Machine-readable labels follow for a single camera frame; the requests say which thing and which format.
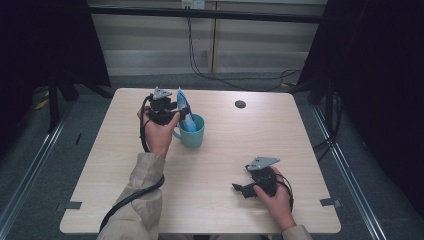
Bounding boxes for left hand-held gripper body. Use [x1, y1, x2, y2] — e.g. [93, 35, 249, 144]
[147, 86, 181, 127]

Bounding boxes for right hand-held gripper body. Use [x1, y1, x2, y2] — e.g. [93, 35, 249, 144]
[245, 156, 281, 198]

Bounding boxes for blue and white toothpaste tube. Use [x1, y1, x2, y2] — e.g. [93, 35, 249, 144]
[176, 87, 198, 133]

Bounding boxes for teal mug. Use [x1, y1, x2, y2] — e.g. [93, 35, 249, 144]
[172, 113, 206, 150]

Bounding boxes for person's right hand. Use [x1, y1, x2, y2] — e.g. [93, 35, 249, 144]
[253, 166, 297, 232]

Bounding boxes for person's left hand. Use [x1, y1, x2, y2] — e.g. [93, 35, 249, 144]
[136, 106, 181, 158]

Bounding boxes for grey tape strip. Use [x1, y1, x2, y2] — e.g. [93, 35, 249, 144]
[319, 197, 342, 208]
[64, 200, 83, 211]

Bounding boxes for black horizontal bar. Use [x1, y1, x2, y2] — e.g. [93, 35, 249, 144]
[87, 5, 327, 25]

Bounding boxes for black stand legs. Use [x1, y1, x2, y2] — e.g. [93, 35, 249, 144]
[47, 74, 115, 134]

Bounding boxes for yellow floor tape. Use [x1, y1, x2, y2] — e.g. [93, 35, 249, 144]
[34, 97, 50, 111]

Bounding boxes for black curtain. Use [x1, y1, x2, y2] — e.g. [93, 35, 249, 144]
[295, 0, 424, 219]
[0, 0, 112, 159]

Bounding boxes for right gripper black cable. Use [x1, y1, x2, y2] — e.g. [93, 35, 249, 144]
[275, 173, 295, 213]

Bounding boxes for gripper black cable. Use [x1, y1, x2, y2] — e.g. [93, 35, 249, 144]
[275, 173, 295, 213]
[98, 94, 166, 233]

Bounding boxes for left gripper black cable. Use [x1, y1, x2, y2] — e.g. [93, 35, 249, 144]
[98, 94, 166, 233]

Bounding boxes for black wall cable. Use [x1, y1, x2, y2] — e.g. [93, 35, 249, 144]
[186, 15, 303, 93]

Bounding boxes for black floor cables bundle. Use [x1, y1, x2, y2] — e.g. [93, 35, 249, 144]
[313, 92, 345, 164]

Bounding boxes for metal floor rail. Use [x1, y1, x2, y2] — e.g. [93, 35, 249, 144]
[311, 105, 388, 240]
[0, 99, 74, 232]

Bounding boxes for white wall outlet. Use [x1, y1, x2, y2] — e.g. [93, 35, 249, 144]
[181, 0, 206, 10]

